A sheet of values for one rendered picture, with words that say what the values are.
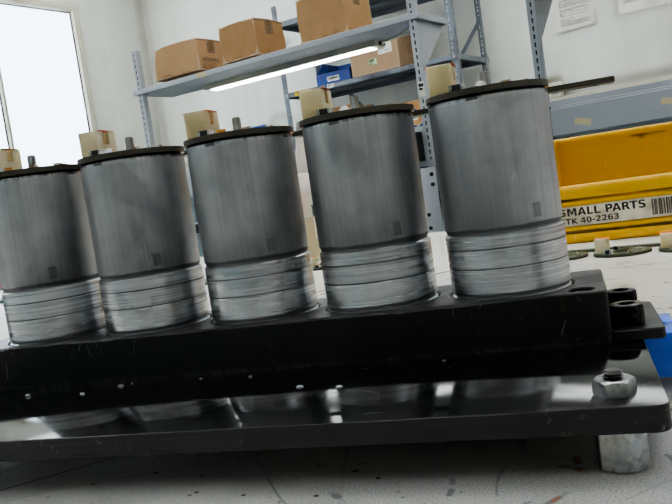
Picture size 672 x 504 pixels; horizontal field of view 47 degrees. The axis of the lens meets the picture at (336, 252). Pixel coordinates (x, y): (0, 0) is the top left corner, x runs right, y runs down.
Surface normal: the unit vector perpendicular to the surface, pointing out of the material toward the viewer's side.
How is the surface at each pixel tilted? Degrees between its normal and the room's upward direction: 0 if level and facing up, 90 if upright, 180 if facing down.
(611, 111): 90
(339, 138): 90
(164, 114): 90
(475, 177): 90
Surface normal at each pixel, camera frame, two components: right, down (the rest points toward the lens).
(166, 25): -0.54, 0.14
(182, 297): 0.71, -0.05
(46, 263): 0.27, 0.04
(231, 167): -0.07, 0.09
